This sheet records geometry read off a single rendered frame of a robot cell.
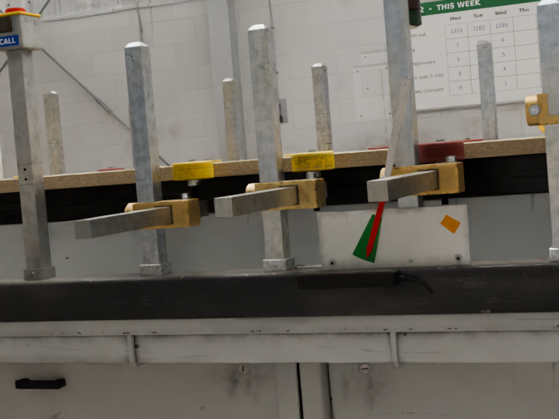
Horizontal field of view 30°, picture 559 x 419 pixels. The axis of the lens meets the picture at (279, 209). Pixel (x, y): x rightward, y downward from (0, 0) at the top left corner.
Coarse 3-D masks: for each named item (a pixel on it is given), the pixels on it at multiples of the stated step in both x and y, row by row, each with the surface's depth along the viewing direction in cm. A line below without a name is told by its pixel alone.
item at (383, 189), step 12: (372, 180) 146; (384, 180) 145; (396, 180) 149; (408, 180) 156; (420, 180) 162; (432, 180) 169; (372, 192) 146; (384, 192) 145; (396, 192) 149; (408, 192) 155; (420, 192) 162
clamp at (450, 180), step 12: (384, 168) 178; (396, 168) 175; (408, 168) 175; (420, 168) 174; (432, 168) 173; (444, 168) 172; (456, 168) 172; (444, 180) 173; (456, 180) 172; (432, 192) 174; (444, 192) 173; (456, 192) 172
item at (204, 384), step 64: (64, 192) 226; (128, 192) 220; (512, 192) 191; (0, 256) 234; (64, 256) 227; (128, 256) 222; (192, 256) 216; (256, 256) 211; (320, 256) 206; (512, 256) 192; (0, 384) 240; (64, 384) 233; (128, 384) 228; (192, 384) 222; (256, 384) 217; (320, 384) 208; (384, 384) 206; (448, 384) 202; (512, 384) 197
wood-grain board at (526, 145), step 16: (464, 144) 189; (480, 144) 188; (496, 144) 187; (512, 144) 186; (528, 144) 184; (544, 144) 184; (240, 160) 228; (256, 160) 204; (288, 160) 201; (336, 160) 198; (352, 160) 197; (368, 160) 196; (384, 160) 194; (48, 176) 222; (64, 176) 220; (80, 176) 219; (96, 176) 217; (112, 176) 216; (128, 176) 214; (224, 176) 207; (0, 192) 226
